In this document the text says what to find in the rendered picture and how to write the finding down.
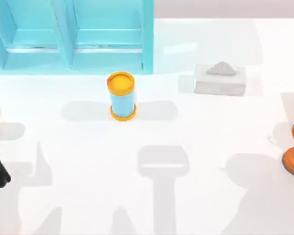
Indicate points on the grey tissue box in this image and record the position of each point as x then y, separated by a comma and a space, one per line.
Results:
219, 83

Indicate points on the blue and orange can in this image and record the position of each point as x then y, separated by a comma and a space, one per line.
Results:
121, 100

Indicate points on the light blue rack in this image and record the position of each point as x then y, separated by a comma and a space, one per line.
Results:
63, 36

